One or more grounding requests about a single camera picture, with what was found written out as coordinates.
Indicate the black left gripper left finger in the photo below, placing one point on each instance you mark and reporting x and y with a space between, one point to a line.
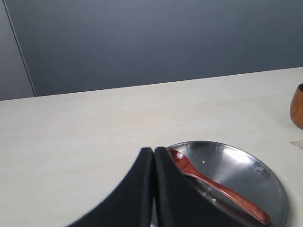
130 203

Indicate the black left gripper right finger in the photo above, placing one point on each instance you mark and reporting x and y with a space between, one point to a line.
178 204

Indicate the dark red wooden spoon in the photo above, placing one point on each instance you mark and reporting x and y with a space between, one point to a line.
185 166

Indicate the round steel plate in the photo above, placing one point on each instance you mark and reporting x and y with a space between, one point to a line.
240 172

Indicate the clear tape piece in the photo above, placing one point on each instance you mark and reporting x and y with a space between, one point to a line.
298 144

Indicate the brown wooden cup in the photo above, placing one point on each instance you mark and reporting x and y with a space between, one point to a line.
296 107

